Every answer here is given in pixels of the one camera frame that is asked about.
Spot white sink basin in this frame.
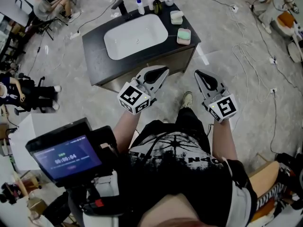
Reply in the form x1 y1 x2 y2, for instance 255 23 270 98
103 13 169 61

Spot person's left forearm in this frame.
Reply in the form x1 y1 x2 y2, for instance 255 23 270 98
112 110 142 155

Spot pink soap dish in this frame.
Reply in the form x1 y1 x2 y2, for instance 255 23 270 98
177 27 191 45

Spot black vanity cabinet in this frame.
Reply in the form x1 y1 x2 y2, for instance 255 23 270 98
82 1 202 93

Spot person's right shoe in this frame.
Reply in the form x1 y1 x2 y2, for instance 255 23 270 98
180 91 194 110

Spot black folding chair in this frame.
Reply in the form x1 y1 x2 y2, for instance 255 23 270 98
35 17 69 41

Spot green soap bar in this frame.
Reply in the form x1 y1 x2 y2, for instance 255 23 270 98
178 29 191 40

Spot black office chair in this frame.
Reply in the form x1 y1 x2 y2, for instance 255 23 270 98
14 72 47 114

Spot white bottle blue cap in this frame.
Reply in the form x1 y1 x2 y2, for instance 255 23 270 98
134 0 145 16

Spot black faucet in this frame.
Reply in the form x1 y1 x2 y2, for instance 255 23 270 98
111 0 132 21

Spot person's right forearm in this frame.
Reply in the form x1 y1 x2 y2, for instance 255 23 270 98
212 121 238 162

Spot white floor cable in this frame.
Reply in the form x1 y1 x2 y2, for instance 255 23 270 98
232 43 273 104

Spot black chest-mounted monitor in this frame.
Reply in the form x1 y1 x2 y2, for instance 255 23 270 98
25 117 118 186

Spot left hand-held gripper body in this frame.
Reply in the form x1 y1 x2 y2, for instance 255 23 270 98
117 77 157 115

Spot dark glass pump bottle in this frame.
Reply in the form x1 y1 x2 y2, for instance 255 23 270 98
152 0 163 15

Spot grey shoulder bag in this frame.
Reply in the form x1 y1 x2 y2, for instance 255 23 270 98
222 158 258 227

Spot person's bare neck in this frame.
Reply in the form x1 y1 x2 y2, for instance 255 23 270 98
139 194 214 227

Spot person's black printed shirt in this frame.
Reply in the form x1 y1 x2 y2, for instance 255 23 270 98
113 119 258 227

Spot pale green soap dish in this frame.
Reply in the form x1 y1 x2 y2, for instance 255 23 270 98
170 10 184 25

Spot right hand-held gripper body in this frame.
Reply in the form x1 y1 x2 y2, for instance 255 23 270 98
202 85 239 123

